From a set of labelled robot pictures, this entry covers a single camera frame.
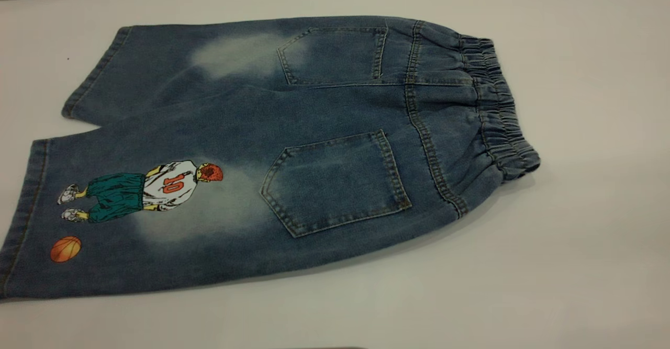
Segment blue denim pants with print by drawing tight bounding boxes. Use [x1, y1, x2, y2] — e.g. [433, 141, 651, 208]
[0, 16, 541, 301]

